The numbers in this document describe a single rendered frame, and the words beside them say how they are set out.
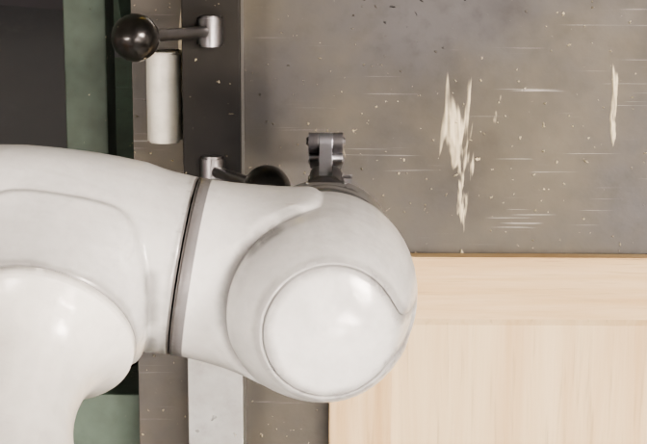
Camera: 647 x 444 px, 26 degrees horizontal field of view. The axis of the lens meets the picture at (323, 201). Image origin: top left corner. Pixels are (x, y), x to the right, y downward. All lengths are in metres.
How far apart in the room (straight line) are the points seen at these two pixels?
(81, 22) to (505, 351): 0.49
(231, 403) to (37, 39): 2.77
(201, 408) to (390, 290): 0.59
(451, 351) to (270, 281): 0.60
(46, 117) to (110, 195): 2.91
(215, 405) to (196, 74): 0.30
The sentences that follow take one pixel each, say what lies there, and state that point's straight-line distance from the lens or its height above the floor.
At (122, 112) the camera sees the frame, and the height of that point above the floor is 0.79.
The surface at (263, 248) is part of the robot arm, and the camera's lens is 0.72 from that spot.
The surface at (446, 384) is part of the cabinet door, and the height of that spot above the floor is 1.21.
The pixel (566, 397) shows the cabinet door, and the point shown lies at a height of 1.20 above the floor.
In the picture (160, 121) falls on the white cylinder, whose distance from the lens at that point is 1.24.
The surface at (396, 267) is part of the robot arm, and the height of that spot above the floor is 1.67.
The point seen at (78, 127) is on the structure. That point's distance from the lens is 1.33.
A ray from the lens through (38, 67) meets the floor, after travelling 3.85.
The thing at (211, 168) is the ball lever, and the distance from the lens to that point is 1.21.
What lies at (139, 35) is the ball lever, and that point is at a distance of 1.10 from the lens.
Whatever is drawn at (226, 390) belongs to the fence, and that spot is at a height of 1.22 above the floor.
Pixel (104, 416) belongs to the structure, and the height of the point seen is 1.14.
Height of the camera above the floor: 2.16
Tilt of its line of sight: 40 degrees down
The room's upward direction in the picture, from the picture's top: straight up
